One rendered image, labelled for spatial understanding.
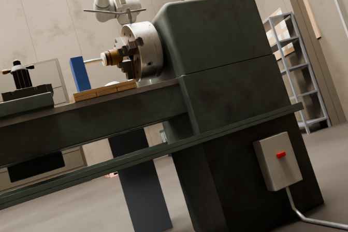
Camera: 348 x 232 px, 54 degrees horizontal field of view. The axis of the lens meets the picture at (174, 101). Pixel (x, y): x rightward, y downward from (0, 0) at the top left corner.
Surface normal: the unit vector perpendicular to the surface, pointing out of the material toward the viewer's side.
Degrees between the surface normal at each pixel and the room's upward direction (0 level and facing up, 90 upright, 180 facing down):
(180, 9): 90
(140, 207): 90
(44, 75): 90
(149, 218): 90
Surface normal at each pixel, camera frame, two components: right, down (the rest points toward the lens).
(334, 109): 0.18, -0.15
